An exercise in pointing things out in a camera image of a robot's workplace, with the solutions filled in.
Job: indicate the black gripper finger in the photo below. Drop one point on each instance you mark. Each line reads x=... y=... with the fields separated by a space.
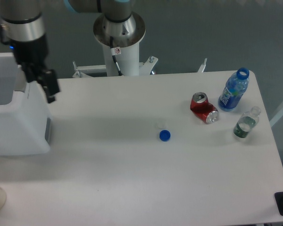
x=47 y=78
x=29 y=71

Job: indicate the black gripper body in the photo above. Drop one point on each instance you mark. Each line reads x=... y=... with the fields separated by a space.
x=27 y=52

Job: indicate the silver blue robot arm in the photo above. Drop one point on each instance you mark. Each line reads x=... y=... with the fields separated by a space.
x=118 y=29

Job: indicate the white trash bin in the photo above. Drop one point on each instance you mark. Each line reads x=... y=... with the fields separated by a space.
x=25 y=119

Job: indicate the white bottle cap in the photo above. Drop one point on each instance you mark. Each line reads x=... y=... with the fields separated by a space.
x=161 y=124

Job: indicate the blue bottle cap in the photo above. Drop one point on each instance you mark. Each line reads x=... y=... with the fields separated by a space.
x=164 y=135

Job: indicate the crushed red soda can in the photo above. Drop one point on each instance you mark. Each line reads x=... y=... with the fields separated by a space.
x=203 y=109

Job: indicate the blue plastic drink bottle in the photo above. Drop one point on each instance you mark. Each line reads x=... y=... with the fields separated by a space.
x=235 y=87

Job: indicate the clear green-label bottle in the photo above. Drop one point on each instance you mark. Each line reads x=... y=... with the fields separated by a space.
x=247 y=122

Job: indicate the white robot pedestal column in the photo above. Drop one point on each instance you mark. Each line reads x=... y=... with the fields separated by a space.
x=127 y=59

